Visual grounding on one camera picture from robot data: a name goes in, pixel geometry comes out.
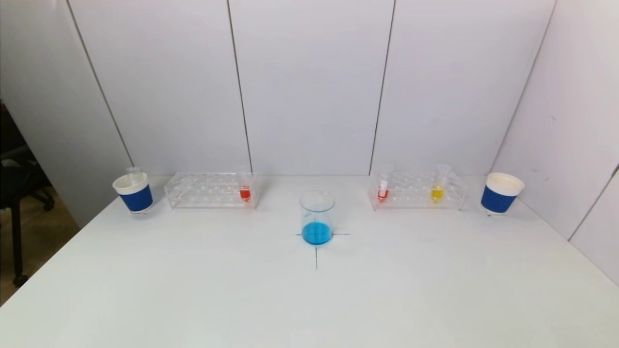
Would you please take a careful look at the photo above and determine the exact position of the clear glass beaker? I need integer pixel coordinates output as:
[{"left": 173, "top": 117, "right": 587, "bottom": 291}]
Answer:
[{"left": 299, "top": 190, "right": 336, "bottom": 246}]

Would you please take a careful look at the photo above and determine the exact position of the red liquid test tube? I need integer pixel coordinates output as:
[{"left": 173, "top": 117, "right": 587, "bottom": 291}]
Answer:
[{"left": 237, "top": 167, "right": 252, "bottom": 203}]

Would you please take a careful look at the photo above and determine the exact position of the red liquid tube white label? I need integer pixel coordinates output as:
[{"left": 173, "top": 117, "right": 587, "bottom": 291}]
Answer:
[{"left": 378, "top": 164, "right": 393, "bottom": 203}]

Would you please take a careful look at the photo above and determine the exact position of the clear acrylic test tube rack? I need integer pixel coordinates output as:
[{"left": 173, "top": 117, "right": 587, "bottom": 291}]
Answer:
[
  {"left": 368, "top": 169, "right": 469, "bottom": 211},
  {"left": 163, "top": 172, "right": 258, "bottom": 210}
]

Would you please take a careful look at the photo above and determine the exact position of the yellow liquid test tube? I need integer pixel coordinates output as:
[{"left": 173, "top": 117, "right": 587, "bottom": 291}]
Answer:
[{"left": 430, "top": 164, "right": 451, "bottom": 203}]

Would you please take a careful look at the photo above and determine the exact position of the white paper cup blue sleeve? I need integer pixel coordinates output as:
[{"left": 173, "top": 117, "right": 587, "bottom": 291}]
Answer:
[
  {"left": 112, "top": 172, "right": 154, "bottom": 214},
  {"left": 480, "top": 172, "right": 525, "bottom": 216}
]

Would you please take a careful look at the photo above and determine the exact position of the black office chair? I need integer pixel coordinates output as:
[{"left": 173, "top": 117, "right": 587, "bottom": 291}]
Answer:
[{"left": 0, "top": 99, "right": 55, "bottom": 288}]

